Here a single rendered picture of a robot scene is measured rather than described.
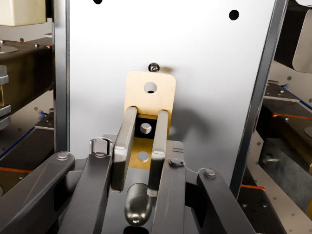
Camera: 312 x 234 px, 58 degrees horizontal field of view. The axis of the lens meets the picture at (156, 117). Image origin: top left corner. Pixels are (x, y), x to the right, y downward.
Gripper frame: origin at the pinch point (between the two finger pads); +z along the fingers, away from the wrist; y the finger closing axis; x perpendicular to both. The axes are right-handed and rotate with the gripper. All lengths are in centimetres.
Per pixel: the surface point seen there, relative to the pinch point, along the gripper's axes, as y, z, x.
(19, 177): -16.7, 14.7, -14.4
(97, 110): -5.8, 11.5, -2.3
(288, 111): 19.9, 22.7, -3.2
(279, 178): 14.4, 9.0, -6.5
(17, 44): -16.6, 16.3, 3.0
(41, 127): -21.1, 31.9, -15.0
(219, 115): 7.5, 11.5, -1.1
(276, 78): 24.4, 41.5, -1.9
